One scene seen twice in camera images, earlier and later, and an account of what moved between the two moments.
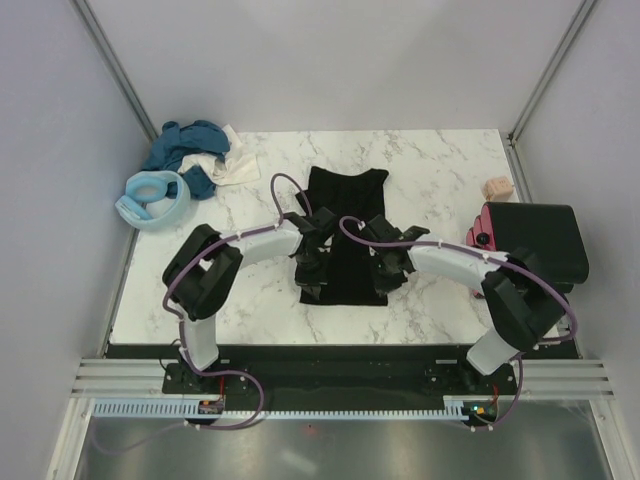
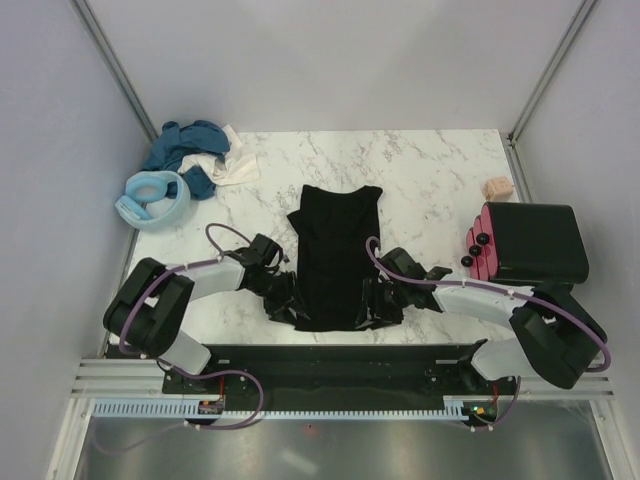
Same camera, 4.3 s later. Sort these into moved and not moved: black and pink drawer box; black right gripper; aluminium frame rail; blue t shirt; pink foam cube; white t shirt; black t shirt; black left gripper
Moved: black t shirt; black left gripper; black right gripper
Not moved: pink foam cube; black and pink drawer box; aluminium frame rail; blue t shirt; white t shirt
